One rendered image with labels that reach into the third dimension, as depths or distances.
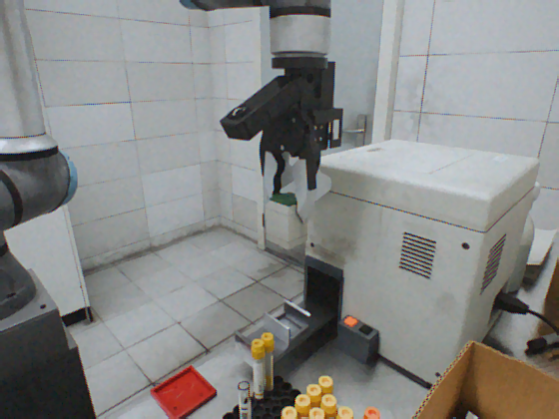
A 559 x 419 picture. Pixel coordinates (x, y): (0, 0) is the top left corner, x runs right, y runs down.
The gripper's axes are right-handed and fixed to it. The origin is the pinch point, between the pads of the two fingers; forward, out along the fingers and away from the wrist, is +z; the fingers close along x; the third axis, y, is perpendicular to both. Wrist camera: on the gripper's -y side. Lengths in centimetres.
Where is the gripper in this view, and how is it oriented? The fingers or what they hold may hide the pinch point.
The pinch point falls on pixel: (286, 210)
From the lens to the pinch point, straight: 49.9
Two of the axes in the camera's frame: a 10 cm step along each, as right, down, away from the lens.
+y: 7.2, -2.4, 6.5
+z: 0.0, 9.4, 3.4
